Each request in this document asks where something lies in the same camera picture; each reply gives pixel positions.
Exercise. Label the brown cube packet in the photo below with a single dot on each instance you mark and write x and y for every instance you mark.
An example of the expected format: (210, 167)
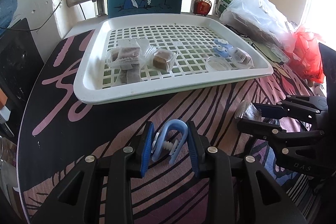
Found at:
(242, 59)
(247, 110)
(131, 52)
(116, 57)
(163, 60)
(130, 76)

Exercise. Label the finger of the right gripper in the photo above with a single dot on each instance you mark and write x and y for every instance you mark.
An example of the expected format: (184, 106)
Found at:
(309, 109)
(265, 132)

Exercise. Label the blue screw clip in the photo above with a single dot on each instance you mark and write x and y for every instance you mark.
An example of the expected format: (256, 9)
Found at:
(161, 142)

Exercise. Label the red lidded jar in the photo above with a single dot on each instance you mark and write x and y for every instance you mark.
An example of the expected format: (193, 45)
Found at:
(201, 7)

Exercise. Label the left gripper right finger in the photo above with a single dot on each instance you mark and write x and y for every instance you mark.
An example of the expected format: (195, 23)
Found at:
(240, 190)

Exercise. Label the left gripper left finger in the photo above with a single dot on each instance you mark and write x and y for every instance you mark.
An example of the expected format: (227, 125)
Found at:
(99, 188)

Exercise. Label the white perforated plastic tray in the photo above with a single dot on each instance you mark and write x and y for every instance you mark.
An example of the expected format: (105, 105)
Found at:
(147, 55)

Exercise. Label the blue flower clip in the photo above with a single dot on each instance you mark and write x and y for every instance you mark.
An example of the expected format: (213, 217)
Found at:
(222, 48)

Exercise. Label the blue water jug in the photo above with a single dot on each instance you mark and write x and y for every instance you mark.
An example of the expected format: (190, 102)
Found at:
(8, 9)

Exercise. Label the green white box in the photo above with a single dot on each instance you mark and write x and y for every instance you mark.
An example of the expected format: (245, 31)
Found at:
(220, 6)

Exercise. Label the red plastic bag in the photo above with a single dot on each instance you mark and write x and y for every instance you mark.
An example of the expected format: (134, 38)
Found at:
(306, 59)

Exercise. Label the clear plastic bag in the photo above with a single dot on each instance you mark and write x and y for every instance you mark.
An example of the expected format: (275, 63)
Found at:
(261, 21)

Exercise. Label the black speaker cabinet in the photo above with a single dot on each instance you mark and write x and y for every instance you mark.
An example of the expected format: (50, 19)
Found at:
(21, 64)

